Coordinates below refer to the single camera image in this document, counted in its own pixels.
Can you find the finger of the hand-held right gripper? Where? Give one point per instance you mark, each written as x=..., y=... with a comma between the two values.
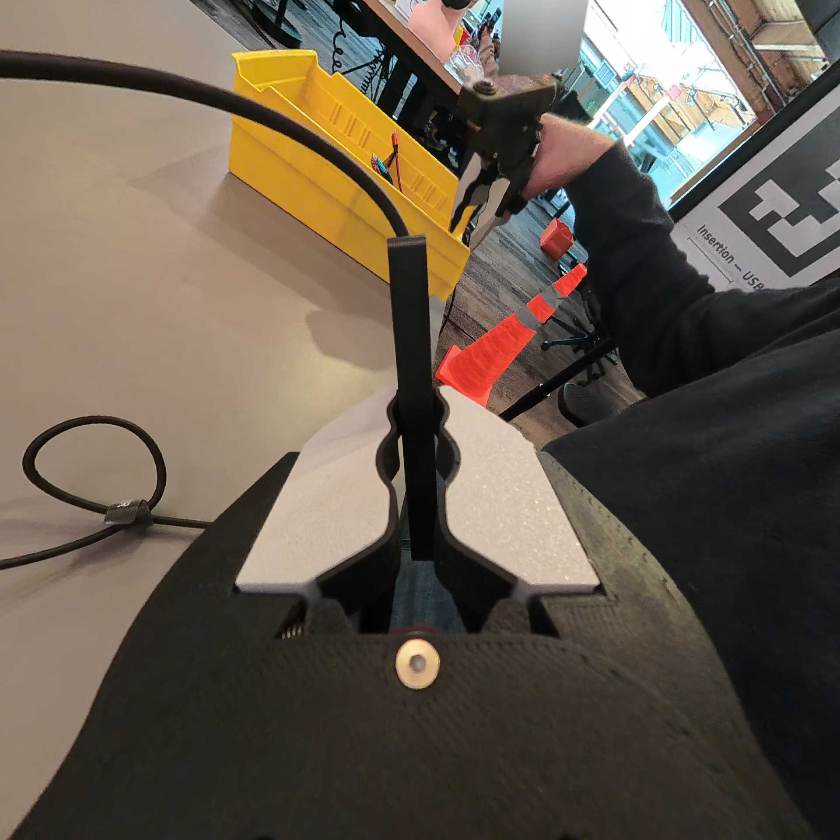
x=494, y=213
x=469, y=197

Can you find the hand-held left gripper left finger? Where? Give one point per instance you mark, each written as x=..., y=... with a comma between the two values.
x=322, y=525

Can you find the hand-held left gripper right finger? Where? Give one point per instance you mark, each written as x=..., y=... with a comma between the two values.
x=519, y=525

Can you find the black usb hub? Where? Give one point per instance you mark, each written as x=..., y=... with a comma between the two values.
x=414, y=394

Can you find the yellow plastic bin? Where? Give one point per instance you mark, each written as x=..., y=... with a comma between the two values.
x=302, y=171

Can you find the person's right hand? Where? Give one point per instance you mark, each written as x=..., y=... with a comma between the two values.
x=571, y=151

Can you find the orange cone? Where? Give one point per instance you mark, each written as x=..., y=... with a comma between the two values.
x=505, y=341

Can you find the wooden desk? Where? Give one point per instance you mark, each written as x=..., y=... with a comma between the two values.
x=407, y=33

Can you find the black white marker board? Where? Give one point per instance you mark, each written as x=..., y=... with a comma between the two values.
x=775, y=197

